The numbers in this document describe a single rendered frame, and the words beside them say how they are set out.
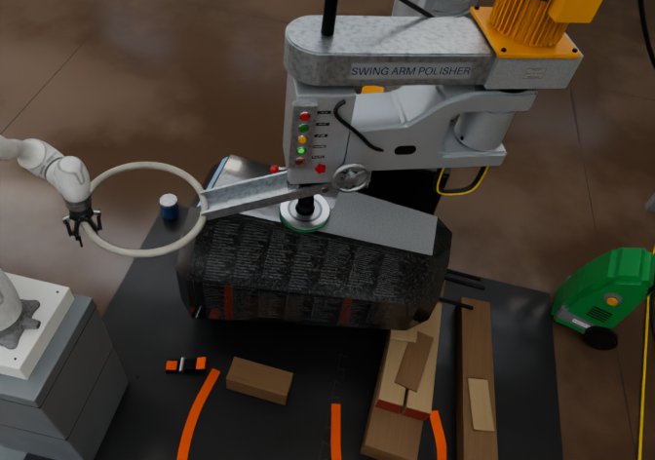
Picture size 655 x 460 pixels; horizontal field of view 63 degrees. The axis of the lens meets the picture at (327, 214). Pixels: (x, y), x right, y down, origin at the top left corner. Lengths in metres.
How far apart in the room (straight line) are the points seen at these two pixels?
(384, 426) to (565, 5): 1.86
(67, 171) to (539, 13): 1.58
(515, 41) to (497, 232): 1.96
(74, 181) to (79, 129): 2.09
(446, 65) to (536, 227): 2.18
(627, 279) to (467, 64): 1.63
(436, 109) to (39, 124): 2.94
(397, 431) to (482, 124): 1.43
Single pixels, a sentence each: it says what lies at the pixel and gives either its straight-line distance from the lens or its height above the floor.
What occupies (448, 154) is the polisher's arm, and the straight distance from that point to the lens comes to 2.11.
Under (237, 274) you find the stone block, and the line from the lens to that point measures 2.33.
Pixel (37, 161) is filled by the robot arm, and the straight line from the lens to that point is 2.05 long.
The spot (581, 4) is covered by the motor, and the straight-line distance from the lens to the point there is 1.78.
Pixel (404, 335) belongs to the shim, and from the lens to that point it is 2.71.
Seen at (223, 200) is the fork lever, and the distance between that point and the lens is 2.24.
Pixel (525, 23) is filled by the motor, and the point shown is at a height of 1.79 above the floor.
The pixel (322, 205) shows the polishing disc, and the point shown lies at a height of 0.85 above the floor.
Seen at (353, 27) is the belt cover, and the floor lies 1.69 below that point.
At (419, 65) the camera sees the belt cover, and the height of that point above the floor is 1.65.
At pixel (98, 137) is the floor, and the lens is 3.95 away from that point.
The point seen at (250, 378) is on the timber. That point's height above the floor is 0.13.
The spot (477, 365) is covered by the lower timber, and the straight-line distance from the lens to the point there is 2.91.
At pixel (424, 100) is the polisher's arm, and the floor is 1.46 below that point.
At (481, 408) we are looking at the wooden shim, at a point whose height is 0.14.
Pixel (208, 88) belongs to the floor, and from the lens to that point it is 4.27.
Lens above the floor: 2.59
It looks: 50 degrees down
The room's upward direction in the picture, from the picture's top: 10 degrees clockwise
